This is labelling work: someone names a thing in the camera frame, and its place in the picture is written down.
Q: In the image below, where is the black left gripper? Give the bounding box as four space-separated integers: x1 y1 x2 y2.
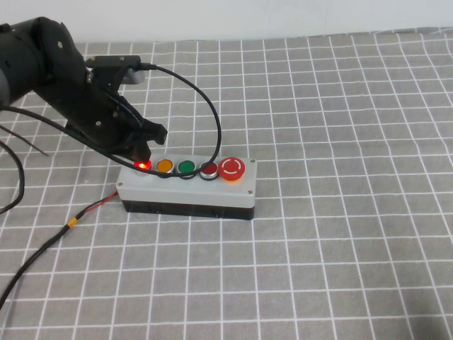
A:
45 69 168 166

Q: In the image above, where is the red lit indicator button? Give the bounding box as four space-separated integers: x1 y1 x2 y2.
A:
132 159 154 177

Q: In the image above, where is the yellow push button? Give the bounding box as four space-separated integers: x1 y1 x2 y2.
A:
154 158 176 180

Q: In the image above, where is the green push button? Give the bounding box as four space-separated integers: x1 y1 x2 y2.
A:
176 159 198 181

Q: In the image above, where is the dark red push button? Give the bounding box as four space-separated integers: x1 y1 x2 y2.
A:
198 161 220 182

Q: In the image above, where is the red emergency stop mushroom button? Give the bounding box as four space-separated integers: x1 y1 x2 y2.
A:
218 157 246 183

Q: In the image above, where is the grey white checked tablecloth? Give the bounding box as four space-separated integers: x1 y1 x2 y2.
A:
0 26 453 340

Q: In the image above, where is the grey black button switch box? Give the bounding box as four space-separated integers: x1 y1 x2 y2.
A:
116 152 258 222

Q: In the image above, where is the black camera cable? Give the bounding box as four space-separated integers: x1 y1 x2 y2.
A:
0 62 223 177

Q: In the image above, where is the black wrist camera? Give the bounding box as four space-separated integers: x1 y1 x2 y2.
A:
84 55 147 94

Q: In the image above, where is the thin grey cable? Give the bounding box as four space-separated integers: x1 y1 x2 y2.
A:
0 123 50 157

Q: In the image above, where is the black looped cable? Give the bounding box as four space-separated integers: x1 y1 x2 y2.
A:
0 140 26 215

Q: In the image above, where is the red black power cable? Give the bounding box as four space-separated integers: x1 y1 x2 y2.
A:
0 190 121 304

